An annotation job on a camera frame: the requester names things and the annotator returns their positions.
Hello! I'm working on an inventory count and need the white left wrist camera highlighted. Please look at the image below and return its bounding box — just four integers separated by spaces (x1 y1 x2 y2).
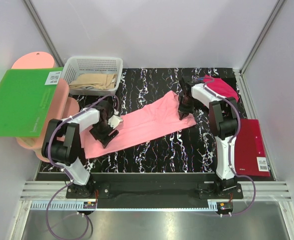
108 115 123 129

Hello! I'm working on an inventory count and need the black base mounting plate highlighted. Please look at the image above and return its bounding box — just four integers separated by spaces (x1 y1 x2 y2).
66 173 243 200

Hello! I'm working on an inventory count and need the light pink t-shirt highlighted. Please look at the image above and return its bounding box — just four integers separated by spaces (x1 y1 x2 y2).
81 91 196 159

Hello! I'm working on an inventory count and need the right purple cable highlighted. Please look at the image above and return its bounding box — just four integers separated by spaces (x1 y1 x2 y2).
196 77 256 217

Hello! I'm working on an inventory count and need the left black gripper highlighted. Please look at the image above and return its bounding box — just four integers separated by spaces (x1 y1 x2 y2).
90 120 118 148

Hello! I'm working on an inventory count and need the dark red folder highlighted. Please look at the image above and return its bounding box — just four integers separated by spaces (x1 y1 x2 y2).
235 118 270 177

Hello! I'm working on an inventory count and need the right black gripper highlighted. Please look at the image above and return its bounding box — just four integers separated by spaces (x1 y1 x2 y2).
178 96 195 120

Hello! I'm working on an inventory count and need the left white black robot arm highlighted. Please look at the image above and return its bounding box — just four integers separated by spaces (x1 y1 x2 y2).
41 100 122 198

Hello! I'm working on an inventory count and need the black marble pattern mat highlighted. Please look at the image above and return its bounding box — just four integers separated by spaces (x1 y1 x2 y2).
35 67 249 174

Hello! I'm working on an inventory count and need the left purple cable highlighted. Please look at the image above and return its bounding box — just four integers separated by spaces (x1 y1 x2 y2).
46 93 120 239

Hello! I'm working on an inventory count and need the aluminium frame rail front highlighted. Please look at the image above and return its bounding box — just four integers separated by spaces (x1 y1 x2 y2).
21 181 291 202

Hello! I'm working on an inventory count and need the magenta folded t-shirt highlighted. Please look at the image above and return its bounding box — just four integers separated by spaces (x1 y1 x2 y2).
203 75 239 102

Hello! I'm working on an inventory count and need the white plastic basket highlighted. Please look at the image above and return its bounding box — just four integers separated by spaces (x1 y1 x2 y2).
61 56 123 96

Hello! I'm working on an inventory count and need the green cutting board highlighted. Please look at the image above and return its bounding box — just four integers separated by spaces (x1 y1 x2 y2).
0 67 62 138

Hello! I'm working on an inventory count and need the beige folded t-shirt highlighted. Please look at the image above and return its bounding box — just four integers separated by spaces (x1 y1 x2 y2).
69 73 118 90

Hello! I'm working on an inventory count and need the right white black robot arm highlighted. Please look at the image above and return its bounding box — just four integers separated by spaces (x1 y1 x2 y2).
178 76 240 198

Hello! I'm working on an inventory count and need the pink oval board upper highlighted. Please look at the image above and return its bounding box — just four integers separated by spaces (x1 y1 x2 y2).
12 51 69 152

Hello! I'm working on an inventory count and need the purple cable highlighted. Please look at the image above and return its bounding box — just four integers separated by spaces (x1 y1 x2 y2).
46 93 120 239
196 77 256 217

